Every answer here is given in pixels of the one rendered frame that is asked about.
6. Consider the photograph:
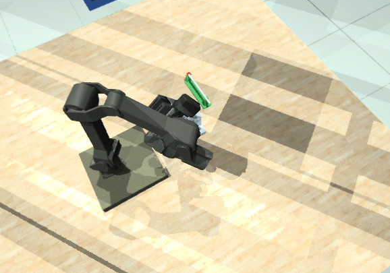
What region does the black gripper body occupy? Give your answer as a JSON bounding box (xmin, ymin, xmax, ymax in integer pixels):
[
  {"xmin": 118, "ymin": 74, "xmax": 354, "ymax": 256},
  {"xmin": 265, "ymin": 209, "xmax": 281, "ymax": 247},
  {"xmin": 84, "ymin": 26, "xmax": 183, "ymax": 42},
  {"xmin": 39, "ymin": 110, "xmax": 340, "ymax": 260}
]
[{"xmin": 144, "ymin": 94, "xmax": 200, "ymax": 148}]

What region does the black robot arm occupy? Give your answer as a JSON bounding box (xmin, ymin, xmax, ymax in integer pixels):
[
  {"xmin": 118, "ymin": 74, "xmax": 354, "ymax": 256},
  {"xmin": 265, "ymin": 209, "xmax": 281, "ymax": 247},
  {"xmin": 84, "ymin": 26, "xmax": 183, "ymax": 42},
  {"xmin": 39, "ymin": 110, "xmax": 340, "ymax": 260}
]
[{"xmin": 62, "ymin": 82, "xmax": 213, "ymax": 179}]

